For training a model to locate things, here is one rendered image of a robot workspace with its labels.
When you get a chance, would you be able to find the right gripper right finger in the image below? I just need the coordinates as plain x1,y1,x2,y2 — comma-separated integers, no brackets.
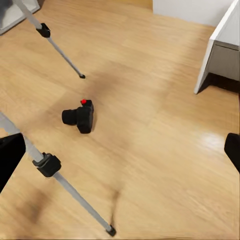
224,133,240,173

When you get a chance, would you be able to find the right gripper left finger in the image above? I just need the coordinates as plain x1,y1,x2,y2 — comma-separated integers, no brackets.
0,133,26,193

